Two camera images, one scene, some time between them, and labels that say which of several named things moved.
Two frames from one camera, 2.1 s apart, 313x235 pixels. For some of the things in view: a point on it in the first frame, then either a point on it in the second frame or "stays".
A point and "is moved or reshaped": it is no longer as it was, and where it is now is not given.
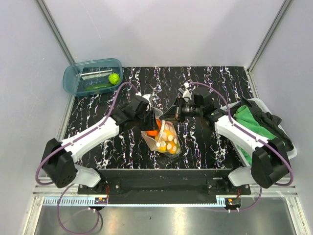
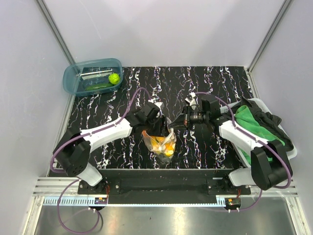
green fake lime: (114, 79) stays
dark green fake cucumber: (96, 86) stays
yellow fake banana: (165, 148) → (156, 140)
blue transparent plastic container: (93, 76) stays
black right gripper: (172, 114) → (184, 120)
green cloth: (243, 115) stays
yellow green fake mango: (174, 147) → (168, 152)
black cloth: (269, 121) stays
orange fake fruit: (155, 132) is moved or reshaped
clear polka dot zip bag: (166, 138) is moved or reshaped
